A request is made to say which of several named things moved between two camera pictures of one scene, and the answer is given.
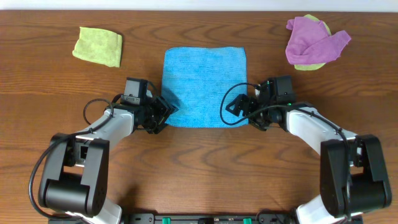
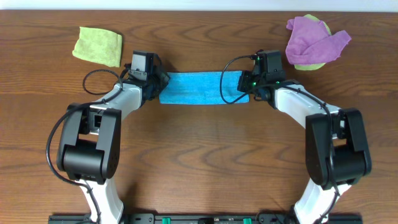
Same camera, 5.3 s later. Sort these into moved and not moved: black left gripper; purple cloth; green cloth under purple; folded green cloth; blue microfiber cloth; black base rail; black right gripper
Moved: blue microfiber cloth; black right gripper; black left gripper
Not moved: purple cloth; green cloth under purple; folded green cloth; black base rail
